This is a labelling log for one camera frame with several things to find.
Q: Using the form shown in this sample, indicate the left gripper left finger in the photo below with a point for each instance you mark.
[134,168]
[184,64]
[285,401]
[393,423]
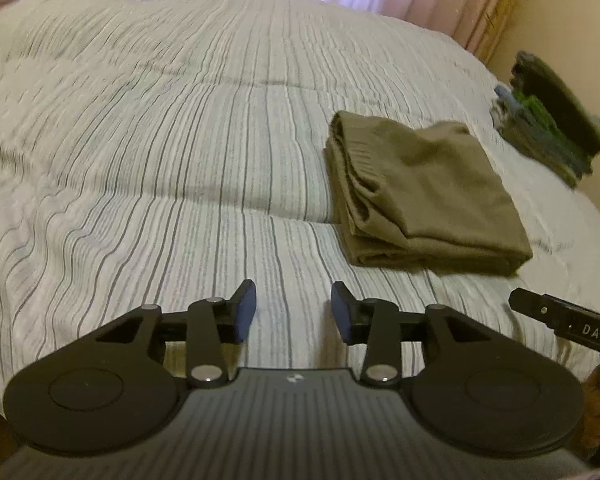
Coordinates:
[212,322]

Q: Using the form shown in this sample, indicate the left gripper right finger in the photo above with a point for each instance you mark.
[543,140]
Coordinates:
[369,321]

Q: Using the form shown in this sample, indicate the olive brown pants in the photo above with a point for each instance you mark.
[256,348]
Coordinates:
[421,197]

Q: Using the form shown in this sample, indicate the stack of folded clothes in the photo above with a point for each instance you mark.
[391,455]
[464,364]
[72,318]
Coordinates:
[540,116]

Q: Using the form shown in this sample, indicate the person's right hand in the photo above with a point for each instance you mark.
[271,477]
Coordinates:
[589,440]

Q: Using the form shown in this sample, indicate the striped grey bed quilt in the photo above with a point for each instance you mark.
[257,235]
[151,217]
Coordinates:
[163,151]

